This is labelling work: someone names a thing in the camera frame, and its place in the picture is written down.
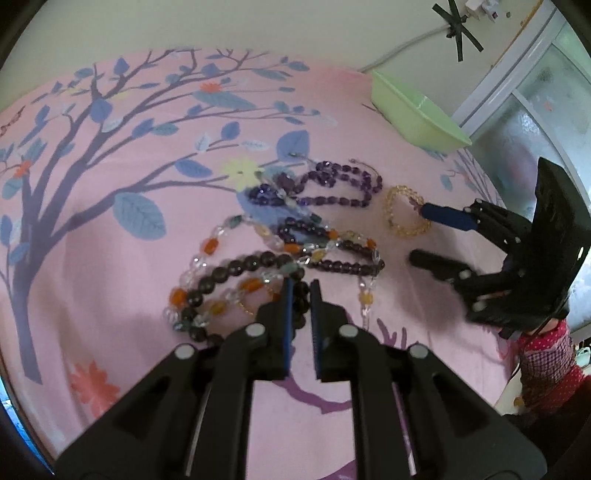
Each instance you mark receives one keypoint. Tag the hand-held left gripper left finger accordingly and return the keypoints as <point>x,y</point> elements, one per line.
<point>289,323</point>

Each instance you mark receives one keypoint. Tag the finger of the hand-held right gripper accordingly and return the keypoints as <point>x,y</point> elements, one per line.
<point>431,259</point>
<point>448,216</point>

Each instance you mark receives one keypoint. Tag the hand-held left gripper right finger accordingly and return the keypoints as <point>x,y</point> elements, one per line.
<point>315,332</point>

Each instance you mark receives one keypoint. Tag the green plastic basket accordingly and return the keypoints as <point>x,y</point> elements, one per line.
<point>415,115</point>

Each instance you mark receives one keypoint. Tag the person's red dotted clothing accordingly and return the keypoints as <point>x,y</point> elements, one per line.
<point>551,364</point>

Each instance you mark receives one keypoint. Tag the white-framed glass door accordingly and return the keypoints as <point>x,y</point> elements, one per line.
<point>531,101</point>

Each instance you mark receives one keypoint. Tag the pink tree-print bed sheet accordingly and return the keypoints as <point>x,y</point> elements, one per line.
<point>138,277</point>

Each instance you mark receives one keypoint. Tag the black tape cross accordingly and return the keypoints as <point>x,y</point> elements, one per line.
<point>457,27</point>

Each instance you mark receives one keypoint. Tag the white power strip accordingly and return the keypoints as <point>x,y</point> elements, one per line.
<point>482,7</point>

